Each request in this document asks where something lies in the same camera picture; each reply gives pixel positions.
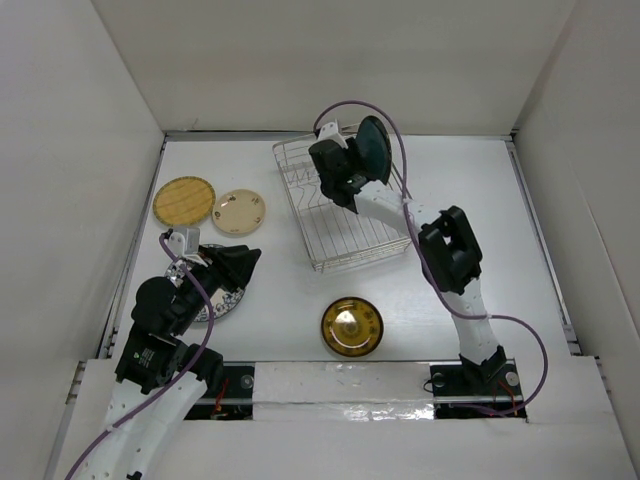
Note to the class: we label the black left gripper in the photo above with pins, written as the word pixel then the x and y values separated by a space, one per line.
pixel 237 261

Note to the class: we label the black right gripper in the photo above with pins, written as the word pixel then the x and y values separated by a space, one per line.
pixel 351 153

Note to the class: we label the dark teal square plate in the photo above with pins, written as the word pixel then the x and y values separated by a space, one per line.
pixel 374 149

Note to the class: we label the blue white floral plate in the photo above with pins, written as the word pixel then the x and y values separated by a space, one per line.
pixel 224 299

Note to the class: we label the gold brown patterned plate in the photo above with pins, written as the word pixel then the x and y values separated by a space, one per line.
pixel 352 327

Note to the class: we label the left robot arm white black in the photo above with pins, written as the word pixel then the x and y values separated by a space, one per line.
pixel 159 378

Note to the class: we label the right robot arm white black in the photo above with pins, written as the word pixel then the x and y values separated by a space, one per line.
pixel 450 257

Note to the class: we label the cream plate with red marks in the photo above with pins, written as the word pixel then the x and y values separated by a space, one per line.
pixel 239 212

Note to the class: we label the yellow woven round plate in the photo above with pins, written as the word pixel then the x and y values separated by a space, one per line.
pixel 184 201

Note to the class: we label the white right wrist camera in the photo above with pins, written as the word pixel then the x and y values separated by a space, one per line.
pixel 331 131

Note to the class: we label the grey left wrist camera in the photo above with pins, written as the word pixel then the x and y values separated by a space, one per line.
pixel 184 241

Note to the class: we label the silver wire dish rack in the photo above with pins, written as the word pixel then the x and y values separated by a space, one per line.
pixel 334 238

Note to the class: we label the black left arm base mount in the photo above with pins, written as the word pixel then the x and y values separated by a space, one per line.
pixel 232 401

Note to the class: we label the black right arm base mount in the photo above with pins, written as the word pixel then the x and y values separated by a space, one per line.
pixel 461 390

